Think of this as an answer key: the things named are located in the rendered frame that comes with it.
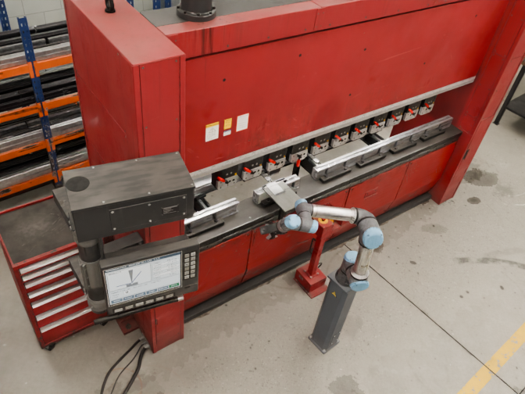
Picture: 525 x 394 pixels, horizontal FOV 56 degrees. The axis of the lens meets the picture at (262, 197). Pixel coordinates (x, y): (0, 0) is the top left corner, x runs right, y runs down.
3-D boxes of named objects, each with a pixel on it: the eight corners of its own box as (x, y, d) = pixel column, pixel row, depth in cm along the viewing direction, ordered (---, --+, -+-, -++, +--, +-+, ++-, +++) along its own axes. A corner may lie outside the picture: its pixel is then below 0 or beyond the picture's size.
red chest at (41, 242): (45, 359, 345) (12, 270, 278) (23, 308, 373) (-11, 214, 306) (114, 327, 369) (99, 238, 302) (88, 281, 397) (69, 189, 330)
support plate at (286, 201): (284, 212, 338) (285, 211, 338) (262, 189, 353) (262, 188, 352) (305, 203, 347) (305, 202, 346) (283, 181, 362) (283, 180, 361)
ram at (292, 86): (167, 188, 291) (164, 65, 237) (161, 180, 296) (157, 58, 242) (473, 82, 437) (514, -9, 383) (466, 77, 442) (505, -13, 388)
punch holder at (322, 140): (311, 155, 358) (316, 137, 347) (304, 149, 363) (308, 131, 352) (326, 150, 365) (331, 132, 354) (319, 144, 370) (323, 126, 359)
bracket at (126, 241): (86, 298, 253) (84, 290, 248) (69, 266, 267) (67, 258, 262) (157, 267, 273) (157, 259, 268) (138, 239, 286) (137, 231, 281)
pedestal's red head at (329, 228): (320, 239, 369) (325, 223, 357) (307, 226, 377) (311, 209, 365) (340, 230, 378) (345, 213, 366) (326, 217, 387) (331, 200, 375)
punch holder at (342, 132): (331, 148, 368) (336, 130, 357) (324, 142, 372) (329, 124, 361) (346, 143, 375) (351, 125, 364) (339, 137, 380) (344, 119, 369)
